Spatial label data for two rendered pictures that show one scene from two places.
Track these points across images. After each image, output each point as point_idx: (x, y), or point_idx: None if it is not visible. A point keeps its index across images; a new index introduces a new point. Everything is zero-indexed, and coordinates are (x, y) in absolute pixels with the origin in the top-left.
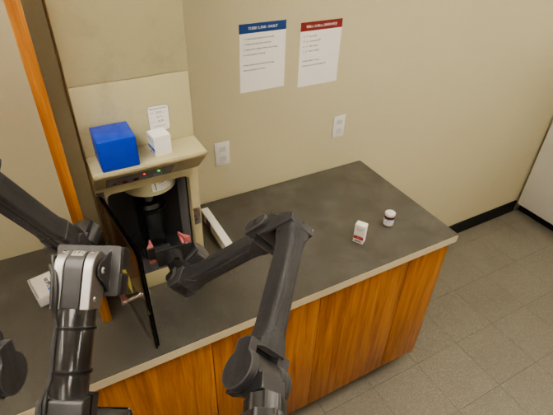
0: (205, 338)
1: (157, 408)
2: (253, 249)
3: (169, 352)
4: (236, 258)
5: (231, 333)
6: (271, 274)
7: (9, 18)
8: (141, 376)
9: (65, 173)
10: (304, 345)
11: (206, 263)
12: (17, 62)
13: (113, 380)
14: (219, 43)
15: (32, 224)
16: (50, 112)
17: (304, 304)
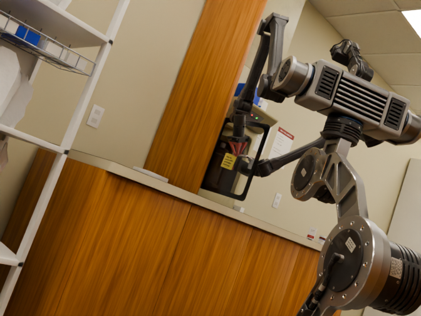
0: (257, 219)
1: (206, 271)
2: (323, 141)
3: (242, 213)
4: (312, 146)
5: (265, 229)
6: None
7: (255, 20)
8: (217, 226)
9: (233, 88)
10: (279, 293)
11: (289, 152)
12: (176, 63)
13: (216, 208)
14: None
15: (258, 76)
16: (245, 59)
17: (296, 241)
